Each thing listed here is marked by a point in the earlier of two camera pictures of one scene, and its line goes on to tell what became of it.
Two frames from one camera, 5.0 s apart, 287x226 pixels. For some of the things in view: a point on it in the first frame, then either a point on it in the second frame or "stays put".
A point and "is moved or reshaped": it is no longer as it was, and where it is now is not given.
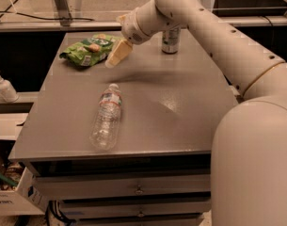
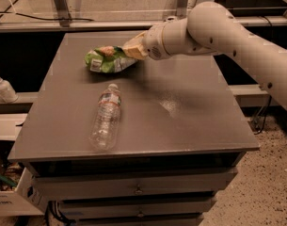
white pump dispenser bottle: (5, 88) stays put
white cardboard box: (26, 200) stays put
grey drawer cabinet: (159, 170) stays put
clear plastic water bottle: (105, 125) stays put
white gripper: (131, 26) → (152, 43)
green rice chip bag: (91, 51) is moved or reshaped
